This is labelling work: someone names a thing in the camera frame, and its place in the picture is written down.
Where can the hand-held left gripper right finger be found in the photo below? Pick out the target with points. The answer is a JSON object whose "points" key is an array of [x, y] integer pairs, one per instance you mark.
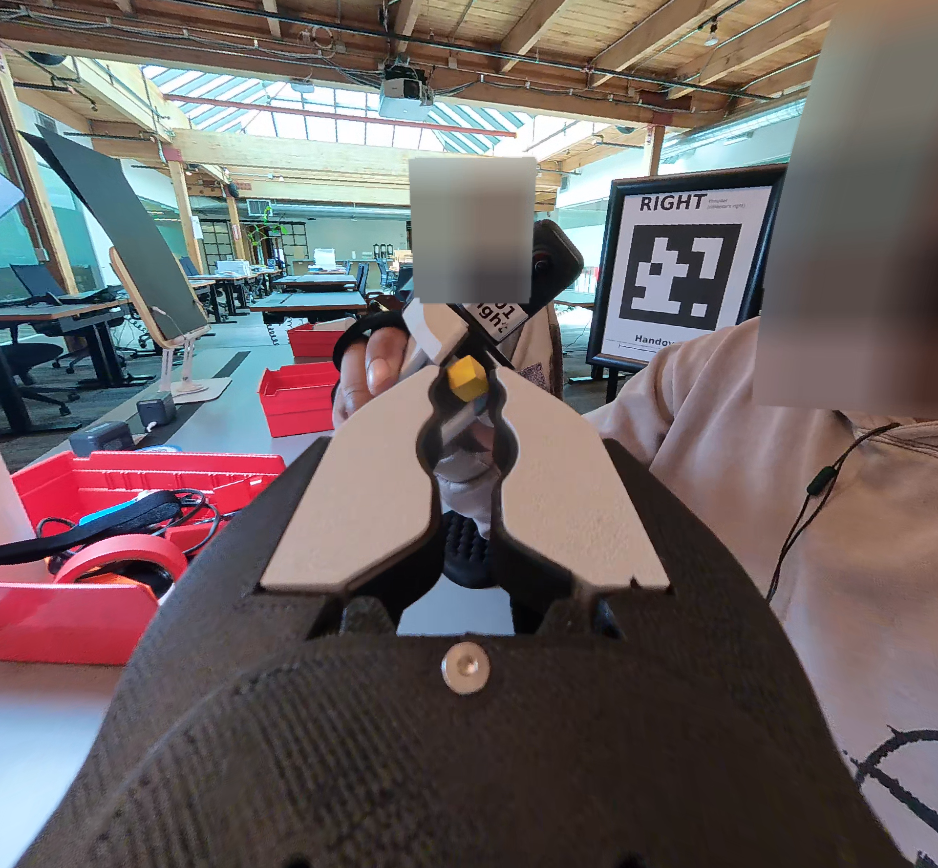
{"points": [[586, 509]]}

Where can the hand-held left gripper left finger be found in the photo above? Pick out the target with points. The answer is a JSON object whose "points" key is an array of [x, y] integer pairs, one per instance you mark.
{"points": [[352, 501]]}

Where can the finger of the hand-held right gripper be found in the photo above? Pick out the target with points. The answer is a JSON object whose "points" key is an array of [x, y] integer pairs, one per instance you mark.
{"points": [[465, 419], [436, 340]]}

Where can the small yellow block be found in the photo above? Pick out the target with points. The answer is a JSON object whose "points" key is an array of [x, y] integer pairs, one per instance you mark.
{"points": [[467, 378]]}

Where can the red plastic bin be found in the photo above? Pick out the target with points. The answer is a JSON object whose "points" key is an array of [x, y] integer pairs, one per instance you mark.
{"points": [[73, 619], [293, 406], [315, 344]]}

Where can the person's right hand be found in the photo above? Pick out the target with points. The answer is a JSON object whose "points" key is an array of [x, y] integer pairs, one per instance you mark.
{"points": [[377, 370]]}

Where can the framed marker poster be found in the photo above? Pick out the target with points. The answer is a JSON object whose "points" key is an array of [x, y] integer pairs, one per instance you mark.
{"points": [[681, 274]]}

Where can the black ribbed pad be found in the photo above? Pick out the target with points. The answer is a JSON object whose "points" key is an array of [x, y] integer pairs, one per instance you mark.
{"points": [[469, 553]]}

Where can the wooden office desk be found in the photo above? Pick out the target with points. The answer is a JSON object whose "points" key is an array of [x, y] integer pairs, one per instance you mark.
{"points": [[66, 307], [308, 300]]}

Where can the white panel stand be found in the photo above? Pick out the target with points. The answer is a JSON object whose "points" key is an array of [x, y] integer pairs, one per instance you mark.
{"points": [[194, 388]]}

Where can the green plant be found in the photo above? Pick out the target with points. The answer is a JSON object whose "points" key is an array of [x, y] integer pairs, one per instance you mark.
{"points": [[267, 227]]}

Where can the grey power adapter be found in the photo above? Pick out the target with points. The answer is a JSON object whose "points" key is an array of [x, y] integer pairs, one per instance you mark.
{"points": [[155, 410], [102, 439]]}

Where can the ceiling projector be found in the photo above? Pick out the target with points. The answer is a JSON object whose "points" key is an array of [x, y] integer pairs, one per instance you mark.
{"points": [[403, 95]]}

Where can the red tape roll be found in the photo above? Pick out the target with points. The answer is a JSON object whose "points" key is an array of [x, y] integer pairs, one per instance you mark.
{"points": [[117, 549]]}

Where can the small blue item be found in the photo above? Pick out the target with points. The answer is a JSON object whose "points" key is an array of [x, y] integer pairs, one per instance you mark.
{"points": [[110, 514]]}

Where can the hanging light bulb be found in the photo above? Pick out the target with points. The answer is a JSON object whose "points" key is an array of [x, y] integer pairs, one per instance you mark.
{"points": [[711, 36]]}

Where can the black panel with wooden rim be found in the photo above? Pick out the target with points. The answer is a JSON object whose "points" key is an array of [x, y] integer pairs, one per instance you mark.
{"points": [[124, 238]]}

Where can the black office chair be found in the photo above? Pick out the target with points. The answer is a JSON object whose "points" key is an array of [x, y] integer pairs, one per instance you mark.
{"points": [[36, 355]]}

